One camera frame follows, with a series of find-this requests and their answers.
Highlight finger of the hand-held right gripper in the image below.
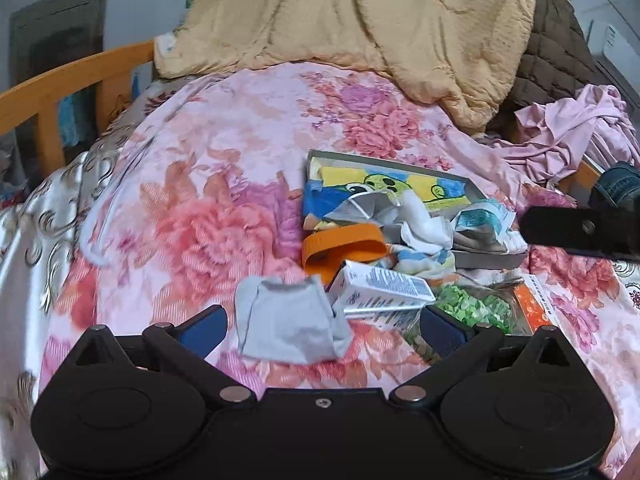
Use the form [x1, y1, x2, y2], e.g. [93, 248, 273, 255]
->
[519, 205, 640, 262]

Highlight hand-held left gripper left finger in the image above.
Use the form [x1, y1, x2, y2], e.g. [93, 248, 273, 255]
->
[74, 304, 257, 407]

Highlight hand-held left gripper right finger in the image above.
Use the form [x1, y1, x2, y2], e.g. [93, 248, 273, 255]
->
[389, 304, 577, 407]

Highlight grey shallow box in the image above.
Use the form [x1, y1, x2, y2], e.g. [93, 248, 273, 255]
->
[305, 149, 528, 271]

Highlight teal white packet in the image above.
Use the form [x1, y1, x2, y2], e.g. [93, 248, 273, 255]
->
[450, 199, 516, 233]

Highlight grey sock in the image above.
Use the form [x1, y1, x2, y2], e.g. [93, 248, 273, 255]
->
[235, 275, 353, 365]

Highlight plain white sock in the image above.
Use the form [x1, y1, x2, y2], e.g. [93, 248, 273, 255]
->
[399, 192, 454, 252]

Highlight grey face mask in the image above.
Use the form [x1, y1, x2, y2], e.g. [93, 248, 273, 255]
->
[324, 192, 401, 226]

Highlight green patterned bag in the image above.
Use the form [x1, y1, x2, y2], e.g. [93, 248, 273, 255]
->
[402, 282, 518, 366]

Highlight white sock with coloured print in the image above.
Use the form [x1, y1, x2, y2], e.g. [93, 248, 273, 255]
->
[385, 245, 458, 279]

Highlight blue jeans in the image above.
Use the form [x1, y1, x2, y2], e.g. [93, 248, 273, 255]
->
[587, 160, 640, 211]

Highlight orange box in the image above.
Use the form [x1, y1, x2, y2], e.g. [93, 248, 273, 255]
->
[515, 275, 557, 334]

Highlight white carton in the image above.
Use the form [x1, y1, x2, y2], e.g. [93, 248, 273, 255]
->
[325, 260, 436, 331]

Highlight pink garment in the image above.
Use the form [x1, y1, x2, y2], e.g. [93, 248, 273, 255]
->
[492, 84, 640, 183]

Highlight brown quilted blanket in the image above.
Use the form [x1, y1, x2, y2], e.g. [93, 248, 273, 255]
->
[487, 0, 601, 136]

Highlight cartoon printed towel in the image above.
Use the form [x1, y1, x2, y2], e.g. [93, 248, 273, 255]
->
[301, 160, 481, 233]

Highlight white air conditioner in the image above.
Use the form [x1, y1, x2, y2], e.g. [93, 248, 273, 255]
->
[585, 19, 640, 111]

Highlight silver gold satin cloth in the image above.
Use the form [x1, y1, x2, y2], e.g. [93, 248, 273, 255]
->
[0, 110, 151, 480]

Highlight pink floral bedsheet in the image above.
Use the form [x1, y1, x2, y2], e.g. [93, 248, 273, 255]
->
[37, 62, 640, 478]

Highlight blue item behind headboard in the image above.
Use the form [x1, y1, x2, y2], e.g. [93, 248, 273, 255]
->
[57, 95, 101, 151]

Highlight beige quilt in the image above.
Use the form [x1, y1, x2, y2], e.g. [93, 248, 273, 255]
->
[155, 0, 543, 134]

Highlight dark framed picture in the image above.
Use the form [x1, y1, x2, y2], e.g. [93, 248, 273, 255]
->
[10, 0, 111, 161]

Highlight wooden bed side rail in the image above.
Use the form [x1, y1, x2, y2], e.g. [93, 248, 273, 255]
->
[557, 160, 601, 196]

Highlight white cord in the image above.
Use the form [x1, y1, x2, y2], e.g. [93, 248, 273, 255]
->
[80, 135, 151, 267]

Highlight orange strap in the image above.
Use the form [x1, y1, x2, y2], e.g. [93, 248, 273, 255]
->
[301, 223, 390, 286]

